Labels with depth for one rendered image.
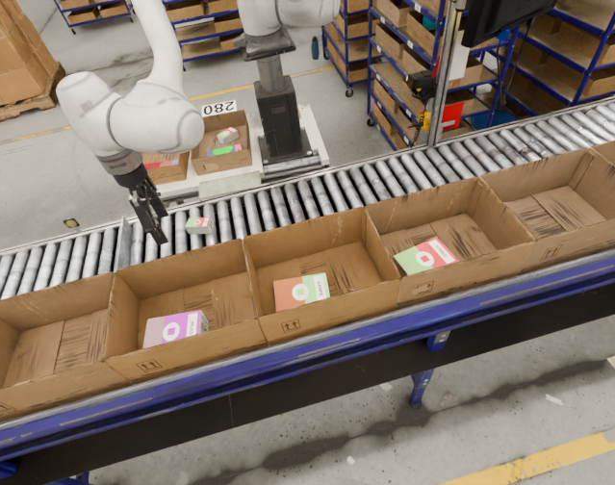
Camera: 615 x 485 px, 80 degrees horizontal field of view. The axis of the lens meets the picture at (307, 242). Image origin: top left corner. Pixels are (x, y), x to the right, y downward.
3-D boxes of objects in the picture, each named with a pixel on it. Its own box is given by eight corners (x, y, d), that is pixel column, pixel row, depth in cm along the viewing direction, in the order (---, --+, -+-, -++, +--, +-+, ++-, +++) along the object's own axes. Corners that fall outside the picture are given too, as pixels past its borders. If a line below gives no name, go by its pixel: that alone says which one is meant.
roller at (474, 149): (470, 141, 184) (470, 134, 180) (537, 211, 150) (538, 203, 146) (460, 146, 184) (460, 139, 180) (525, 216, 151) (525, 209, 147)
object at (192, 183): (309, 106, 221) (309, 101, 218) (329, 164, 183) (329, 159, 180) (144, 139, 218) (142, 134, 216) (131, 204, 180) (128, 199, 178)
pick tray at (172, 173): (192, 137, 207) (186, 121, 200) (186, 180, 182) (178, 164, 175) (142, 145, 208) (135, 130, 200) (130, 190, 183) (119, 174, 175)
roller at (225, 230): (228, 204, 175) (225, 196, 171) (242, 292, 141) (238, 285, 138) (217, 206, 175) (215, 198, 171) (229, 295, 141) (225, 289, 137)
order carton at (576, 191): (566, 185, 134) (588, 146, 121) (632, 243, 115) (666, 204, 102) (466, 212, 131) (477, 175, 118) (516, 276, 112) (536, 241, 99)
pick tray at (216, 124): (248, 125, 209) (244, 109, 201) (252, 165, 184) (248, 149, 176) (199, 134, 209) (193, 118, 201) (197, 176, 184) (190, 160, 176)
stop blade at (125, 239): (133, 229, 168) (123, 216, 162) (124, 314, 139) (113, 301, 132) (132, 229, 168) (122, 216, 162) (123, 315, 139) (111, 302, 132)
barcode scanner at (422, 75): (402, 94, 165) (407, 70, 158) (426, 91, 167) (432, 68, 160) (408, 101, 161) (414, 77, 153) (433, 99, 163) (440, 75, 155)
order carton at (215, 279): (254, 268, 125) (242, 236, 112) (269, 346, 106) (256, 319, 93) (140, 299, 122) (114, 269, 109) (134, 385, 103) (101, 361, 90)
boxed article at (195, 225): (185, 227, 154) (189, 234, 158) (207, 226, 153) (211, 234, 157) (188, 217, 158) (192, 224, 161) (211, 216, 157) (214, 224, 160)
